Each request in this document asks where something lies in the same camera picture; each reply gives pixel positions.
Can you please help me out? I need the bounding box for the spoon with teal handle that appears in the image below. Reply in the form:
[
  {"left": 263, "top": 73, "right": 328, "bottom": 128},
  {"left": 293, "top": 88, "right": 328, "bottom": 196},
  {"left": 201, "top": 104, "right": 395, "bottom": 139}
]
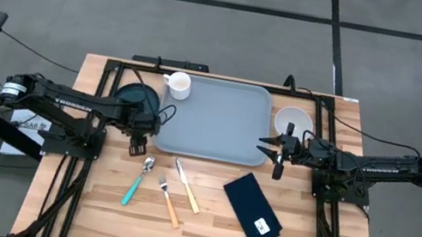
[{"left": 120, "top": 152, "right": 157, "bottom": 210}]

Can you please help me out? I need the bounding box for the white labelled box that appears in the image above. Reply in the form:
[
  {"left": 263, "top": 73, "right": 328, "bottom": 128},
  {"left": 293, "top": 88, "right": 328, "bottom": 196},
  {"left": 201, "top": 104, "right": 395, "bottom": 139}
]
[{"left": 0, "top": 105, "right": 55, "bottom": 162}]

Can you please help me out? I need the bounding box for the white mug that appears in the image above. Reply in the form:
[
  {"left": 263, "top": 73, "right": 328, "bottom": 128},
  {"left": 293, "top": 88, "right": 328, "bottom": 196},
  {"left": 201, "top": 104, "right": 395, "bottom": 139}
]
[{"left": 159, "top": 69, "right": 194, "bottom": 102}]

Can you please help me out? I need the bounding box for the dark teal plate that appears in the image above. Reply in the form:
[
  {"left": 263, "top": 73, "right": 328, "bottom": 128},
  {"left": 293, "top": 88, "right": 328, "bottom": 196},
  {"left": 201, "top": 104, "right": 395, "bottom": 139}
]
[{"left": 111, "top": 78, "right": 164, "bottom": 121}]

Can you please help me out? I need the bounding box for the knife with yellow handle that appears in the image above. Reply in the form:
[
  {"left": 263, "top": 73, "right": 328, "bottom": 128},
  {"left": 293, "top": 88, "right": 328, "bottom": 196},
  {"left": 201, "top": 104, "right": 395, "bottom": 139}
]
[{"left": 166, "top": 158, "right": 209, "bottom": 215}]

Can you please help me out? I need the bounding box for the fork with orange handle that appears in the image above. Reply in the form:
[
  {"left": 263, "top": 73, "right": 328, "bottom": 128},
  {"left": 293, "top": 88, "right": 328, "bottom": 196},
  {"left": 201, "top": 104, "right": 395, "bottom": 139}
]
[{"left": 149, "top": 175, "right": 189, "bottom": 231}]

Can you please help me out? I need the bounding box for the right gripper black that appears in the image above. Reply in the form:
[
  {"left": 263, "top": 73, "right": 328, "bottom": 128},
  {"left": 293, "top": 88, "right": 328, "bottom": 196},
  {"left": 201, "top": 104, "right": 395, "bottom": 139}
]
[{"left": 250, "top": 117, "right": 317, "bottom": 185}]

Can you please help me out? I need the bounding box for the white ribbed bowl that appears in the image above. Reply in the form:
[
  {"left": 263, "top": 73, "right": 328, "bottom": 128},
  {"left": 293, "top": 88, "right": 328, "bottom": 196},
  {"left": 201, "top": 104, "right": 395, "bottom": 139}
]
[{"left": 271, "top": 103, "right": 317, "bottom": 143}]

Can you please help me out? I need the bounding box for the navy napkin with white label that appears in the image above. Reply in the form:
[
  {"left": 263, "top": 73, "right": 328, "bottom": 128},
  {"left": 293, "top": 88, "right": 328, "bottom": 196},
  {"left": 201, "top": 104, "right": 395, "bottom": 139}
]
[{"left": 214, "top": 167, "right": 292, "bottom": 237}]

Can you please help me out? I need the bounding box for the black bar behind table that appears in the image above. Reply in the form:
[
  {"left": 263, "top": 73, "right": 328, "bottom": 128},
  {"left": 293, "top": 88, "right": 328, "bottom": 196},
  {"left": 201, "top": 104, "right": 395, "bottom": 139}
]
[{"left": 131, "top": 51, "right": 212, "bottom": 76}]

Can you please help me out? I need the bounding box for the black metal table frame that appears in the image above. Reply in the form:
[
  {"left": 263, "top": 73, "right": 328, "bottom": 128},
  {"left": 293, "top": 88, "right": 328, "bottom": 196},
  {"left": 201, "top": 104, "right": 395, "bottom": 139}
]
[{"left": 11, "top": 46, "right": 407, "bottom": 237}]

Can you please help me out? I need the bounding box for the grey plastic tray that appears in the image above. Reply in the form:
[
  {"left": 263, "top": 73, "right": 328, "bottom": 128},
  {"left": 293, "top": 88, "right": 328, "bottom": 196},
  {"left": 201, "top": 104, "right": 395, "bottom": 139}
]
[{"left": 151, "top": 69, "right": 280, "bottom": 171}]

